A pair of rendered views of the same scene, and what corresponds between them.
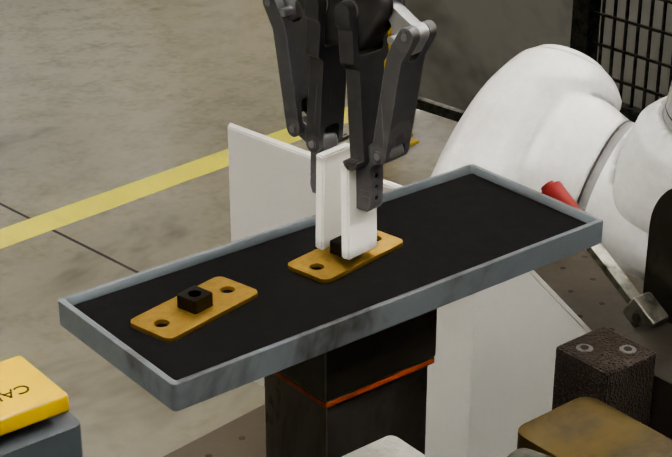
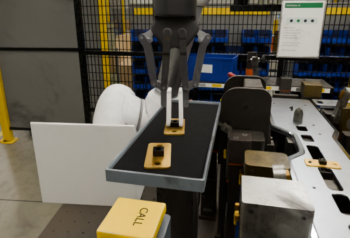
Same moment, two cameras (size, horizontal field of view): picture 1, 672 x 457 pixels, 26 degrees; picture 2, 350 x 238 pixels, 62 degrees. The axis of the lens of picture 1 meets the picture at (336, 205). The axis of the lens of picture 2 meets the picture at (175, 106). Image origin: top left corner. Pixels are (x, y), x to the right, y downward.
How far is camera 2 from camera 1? 0.64 m
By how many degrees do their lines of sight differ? 37
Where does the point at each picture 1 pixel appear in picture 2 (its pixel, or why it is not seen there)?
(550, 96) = (122, 95)
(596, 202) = (143, 119)
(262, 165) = (47, 132)
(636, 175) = (154, 109)
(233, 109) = not seen: outside the picture
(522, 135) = (119, 107)
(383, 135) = (197, 76)
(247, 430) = (60, 217)
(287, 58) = (151, 57)
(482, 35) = (34, 108)
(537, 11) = (48, 99)
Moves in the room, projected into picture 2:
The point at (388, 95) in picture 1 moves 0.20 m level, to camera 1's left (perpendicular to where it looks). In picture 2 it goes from (200, 61) to (94, 74)
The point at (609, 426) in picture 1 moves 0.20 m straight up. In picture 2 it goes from (262, 154) to (271, 63)
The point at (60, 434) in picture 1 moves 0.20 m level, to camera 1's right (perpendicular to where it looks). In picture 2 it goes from (169, 224) to (269, 168)
